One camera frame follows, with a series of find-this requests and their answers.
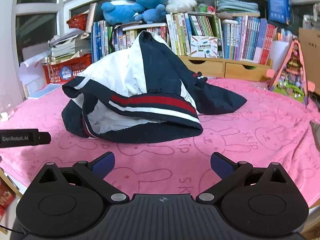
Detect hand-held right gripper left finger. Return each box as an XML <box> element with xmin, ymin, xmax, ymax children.
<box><xmin>37</xmin><ymin>152</ymin><xmax>130</xmax><ymax>204</ymax></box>

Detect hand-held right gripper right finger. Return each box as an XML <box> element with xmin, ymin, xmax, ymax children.
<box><xmin>196</xmin><ymin>152</ymin><xmax>292</xmax><ymax>204</ymax></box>

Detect navy white jacket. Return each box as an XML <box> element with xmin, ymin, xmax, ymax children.
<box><xmin>61</xmin><ymin>31</ymin><xmax>248</xmax><ymax>144</ymax></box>

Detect pink bunny print blanket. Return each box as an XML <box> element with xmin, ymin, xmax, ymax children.
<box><xmin>0</xmin><ymin>77</ymin><xmax>320</xmax><ymax>212</ymax></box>

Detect light blue booklet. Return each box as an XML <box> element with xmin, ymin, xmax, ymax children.
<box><xmin>29</xmin><ymin>83</ymin><xmax>63</xmax><ymax>100</ymax></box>

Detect red printed package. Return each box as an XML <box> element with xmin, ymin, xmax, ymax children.
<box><xmin>0</xmin><ymin>177</ymin><xmax>16</xmax><ymax>218</ymax></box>

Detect loose white paper sheets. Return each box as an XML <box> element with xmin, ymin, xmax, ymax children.
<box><xmin>19</xmin><ymin>50</ymin><xmax>52</xmax><ymax>85</ymax></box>

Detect clear plastic bag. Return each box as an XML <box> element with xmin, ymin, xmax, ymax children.
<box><xmin>249</xmin><ymin>80</ymin><xmax>272</xmax><ymax>91</ymax></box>

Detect large red plastic crate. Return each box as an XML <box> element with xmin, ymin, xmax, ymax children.
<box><xmin>42</xmin><ymin>54</ymin><xmax>93</xmax><ymax>84</ymax></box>

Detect wooden drawer organizer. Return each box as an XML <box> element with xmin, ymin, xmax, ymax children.
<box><xmin>179</xmin><ymin>55</ymin><xmax>273</xmax><ymax>82</ymax></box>

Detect stack of papers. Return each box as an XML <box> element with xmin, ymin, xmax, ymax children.
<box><xmin>48</xmin><ymin>28</ymin><xmax>92</xmax><ymax>61</ymax></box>

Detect pink dollhouse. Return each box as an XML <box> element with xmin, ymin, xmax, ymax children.
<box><xmin>266</xmin><ymin>38</ymin><xmax>317</xmax><ymax>106</ymax></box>

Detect white colourful print box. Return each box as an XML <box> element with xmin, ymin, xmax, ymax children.
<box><xmin>190</xmin><ymin>35</ymin><xmax>218</xmax><ymax>58</ymax></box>

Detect row of tall picture books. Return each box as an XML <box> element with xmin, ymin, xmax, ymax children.
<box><xmin>91</xmin><ymin>20</ymin><xmax>168</xmax><ymax>64</ymax></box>

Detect white paper sheet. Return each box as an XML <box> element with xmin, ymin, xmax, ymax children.
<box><xmin>269</xmin><ymin>40</ymin><xmax>290</xmax><ymax>68</ymax></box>

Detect row of green spine books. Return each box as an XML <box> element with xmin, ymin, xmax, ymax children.
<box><xmin>166</xmin><ymin>12</ymin><xmax>223</xmax><ymax>57</ymax></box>

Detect brown cardboard box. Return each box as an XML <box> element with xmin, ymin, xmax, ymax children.
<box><xmin>298</xmin><ymin>27</ymin><xmax>320</xmax><ymax>87</ymax></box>

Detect row of thin pastel books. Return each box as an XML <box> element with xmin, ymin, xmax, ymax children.
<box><xmin>276</xmin><ymin>27</ymin><xmax>300</xmax><ymax>42</ymax></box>

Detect stack of teal folders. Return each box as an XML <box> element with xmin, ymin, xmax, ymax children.
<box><xmin>216</xmin><ymin>0</ymin><xmax>261</xmax><ymax>15</ymax></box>

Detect blue cardboard box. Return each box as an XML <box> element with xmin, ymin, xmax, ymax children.
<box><xmin>267</xmin><ymin>0</ymin><xmax>293</xmax><ymax>25</ymax></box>

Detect black cable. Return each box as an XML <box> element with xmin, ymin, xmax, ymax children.
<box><xmin>0</xmin><ymin>223</ymin><xmax>26</xmax><ymax>234</ymax></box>

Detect white window frame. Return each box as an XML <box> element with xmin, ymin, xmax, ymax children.
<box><xmin>14</xmin><ymin>0</ymin><xmax>118</xmax><ymax>99</ymax></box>

